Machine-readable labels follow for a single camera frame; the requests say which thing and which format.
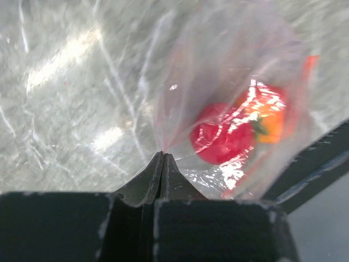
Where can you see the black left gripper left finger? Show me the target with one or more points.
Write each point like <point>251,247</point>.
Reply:
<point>144,185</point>

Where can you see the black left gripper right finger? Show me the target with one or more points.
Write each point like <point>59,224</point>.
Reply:
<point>173,184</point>

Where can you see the red fake apple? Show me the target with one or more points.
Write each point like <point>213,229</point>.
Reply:
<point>222,135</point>

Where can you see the orange fake persimmon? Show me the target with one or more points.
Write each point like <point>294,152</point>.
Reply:
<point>266,104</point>

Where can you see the clear zip top bag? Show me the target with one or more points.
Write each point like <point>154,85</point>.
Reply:
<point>224,48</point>

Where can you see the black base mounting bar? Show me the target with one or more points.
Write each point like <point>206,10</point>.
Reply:
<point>313,170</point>

